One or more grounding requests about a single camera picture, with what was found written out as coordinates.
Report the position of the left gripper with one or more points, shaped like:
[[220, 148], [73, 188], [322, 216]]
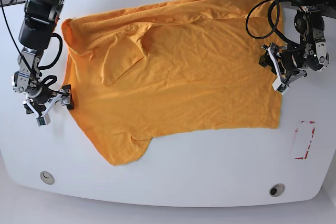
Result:
[[281, 65]]

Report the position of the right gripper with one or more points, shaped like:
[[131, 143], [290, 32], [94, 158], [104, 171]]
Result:
[[41, 103]]

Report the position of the orange t-shirt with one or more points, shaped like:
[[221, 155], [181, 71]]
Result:
[[166, 68]]

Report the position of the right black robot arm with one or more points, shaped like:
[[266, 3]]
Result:
[[40, 21]]

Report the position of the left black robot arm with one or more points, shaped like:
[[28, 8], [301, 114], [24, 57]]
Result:
[[311, 51]]

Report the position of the red tape rectangle marking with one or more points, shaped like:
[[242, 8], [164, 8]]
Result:
[[303, 138]]

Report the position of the left table grommet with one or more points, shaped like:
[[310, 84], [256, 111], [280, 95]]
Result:
[[47, 178]]

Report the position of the table grommet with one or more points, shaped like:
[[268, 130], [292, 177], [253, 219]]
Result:
[[47, 178], [277, 190]]

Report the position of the right table grommet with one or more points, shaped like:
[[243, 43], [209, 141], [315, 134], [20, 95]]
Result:
[[277, 190]]

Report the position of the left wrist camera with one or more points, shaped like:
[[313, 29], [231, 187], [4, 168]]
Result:
[[279, 86]]

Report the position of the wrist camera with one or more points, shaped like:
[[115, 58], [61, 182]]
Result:
[[279, 86], [43, 120]]

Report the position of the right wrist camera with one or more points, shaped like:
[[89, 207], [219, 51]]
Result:
[[43, 120]]

